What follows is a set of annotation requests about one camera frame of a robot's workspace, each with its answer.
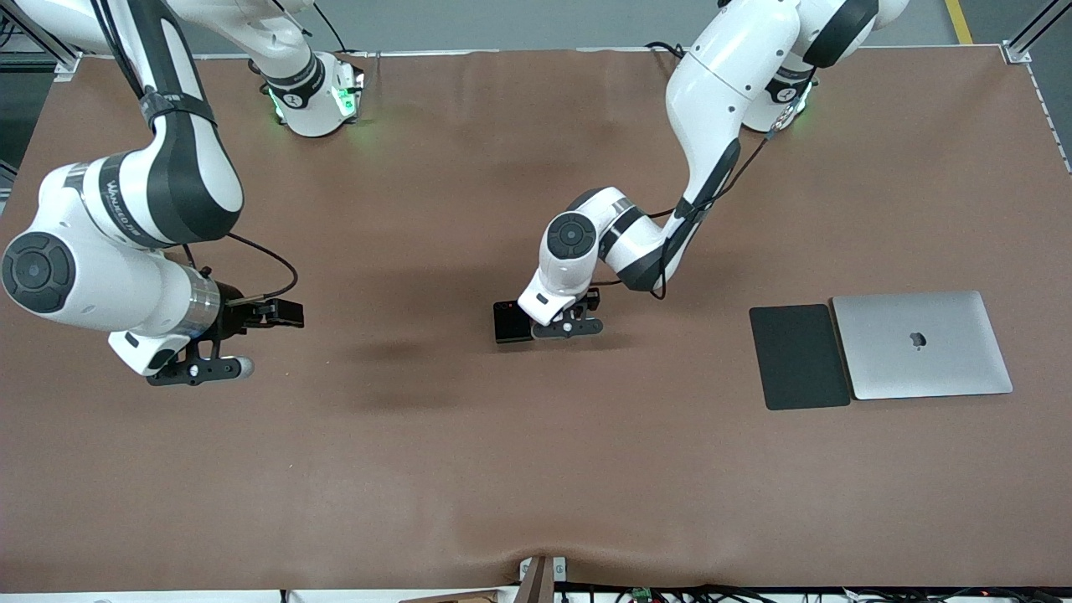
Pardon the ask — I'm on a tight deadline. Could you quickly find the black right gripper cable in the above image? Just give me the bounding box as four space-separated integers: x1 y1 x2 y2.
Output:
88 0 300 307

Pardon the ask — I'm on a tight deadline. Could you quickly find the brown table cover mat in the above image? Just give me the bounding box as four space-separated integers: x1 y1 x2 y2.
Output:
0 46 1072 594

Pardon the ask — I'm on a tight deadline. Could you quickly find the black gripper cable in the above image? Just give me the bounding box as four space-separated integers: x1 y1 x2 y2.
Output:
590 63 817 301
88 0 300 307

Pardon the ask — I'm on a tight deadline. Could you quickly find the aluminium frame post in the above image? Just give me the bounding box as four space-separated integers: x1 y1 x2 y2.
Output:
0 0 80 82
1003 0 1072 64

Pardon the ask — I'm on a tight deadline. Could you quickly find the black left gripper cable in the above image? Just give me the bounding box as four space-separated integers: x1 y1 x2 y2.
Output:
590 63 817 301

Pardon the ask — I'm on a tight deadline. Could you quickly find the black mouse pad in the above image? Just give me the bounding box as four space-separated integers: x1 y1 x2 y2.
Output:
749 303 853 411

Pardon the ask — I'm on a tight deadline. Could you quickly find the metal corner bracket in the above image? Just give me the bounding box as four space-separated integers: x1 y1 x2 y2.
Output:
518 554 568 582

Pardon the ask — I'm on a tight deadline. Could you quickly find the silver apple laptop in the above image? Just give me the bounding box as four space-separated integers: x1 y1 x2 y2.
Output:
832 290 1014 401

